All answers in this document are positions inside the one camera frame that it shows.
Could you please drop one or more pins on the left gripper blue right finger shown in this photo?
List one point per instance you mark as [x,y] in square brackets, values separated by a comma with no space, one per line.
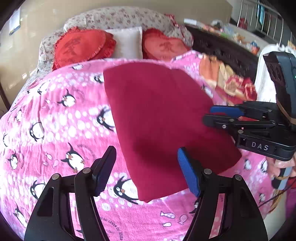
[241,218]

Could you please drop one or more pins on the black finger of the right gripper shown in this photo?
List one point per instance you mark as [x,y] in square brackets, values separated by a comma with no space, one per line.
[233,123]

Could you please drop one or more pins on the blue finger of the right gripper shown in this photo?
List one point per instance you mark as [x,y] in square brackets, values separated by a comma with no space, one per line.
[230,111]

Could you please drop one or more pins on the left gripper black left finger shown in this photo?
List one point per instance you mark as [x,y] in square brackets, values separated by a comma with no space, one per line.
[51,218]

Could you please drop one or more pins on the dark red fleece garment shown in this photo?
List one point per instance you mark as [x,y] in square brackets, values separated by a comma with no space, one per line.
[156,111]

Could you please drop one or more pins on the person's right hand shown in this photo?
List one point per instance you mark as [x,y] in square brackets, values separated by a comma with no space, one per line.
[274,167]

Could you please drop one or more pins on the orange red floral quilt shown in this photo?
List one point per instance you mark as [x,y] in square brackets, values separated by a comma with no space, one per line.
[232,88]

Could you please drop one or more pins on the dark carved wooden headboard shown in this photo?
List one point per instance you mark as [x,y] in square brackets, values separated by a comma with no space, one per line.
[243,62]

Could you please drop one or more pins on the clutter of items on shelf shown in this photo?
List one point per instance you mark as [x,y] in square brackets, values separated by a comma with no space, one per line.
[217,27]

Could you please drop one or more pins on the metal stair railing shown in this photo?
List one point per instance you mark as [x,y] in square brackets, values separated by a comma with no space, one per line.
[259,18]

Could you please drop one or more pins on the white square pillow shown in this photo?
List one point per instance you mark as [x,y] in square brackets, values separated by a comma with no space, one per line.
[128,43]

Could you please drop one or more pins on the floral patterned pillow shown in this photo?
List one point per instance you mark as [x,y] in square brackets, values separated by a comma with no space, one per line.
[113,17]

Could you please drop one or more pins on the large red heart pillow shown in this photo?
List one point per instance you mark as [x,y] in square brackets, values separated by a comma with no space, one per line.
[77,46]

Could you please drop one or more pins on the eye chart wall poster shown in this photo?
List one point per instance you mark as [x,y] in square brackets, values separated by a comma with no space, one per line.
[14,21]

